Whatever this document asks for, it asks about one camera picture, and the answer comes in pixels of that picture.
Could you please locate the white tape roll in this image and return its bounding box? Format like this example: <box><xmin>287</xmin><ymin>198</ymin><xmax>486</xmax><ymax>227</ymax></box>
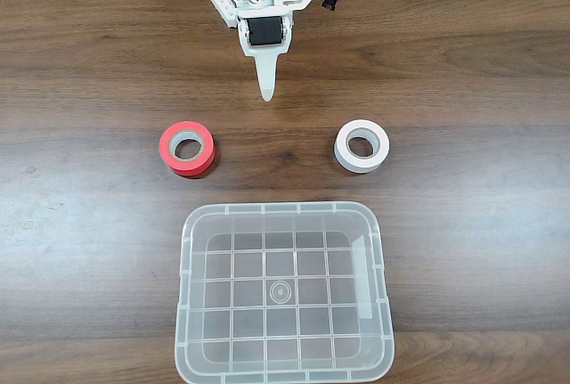
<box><xmin>332</xmin><ymin>118</ymin><xmax>391</xmax><ymax>175</ymax></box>

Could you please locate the red tape roll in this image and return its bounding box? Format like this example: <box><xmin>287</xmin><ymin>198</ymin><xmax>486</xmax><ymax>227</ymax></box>
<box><xmin>159</xmin><ymin>120</ymin><xmax>218</xmax><ymax>179</ymax></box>

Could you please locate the clear plastic storage box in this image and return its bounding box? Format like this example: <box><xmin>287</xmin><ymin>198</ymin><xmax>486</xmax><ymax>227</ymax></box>
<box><xmin>173</xmin><ymin>200</ymin><xmax>396</xmax><ymax>384</ymax></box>

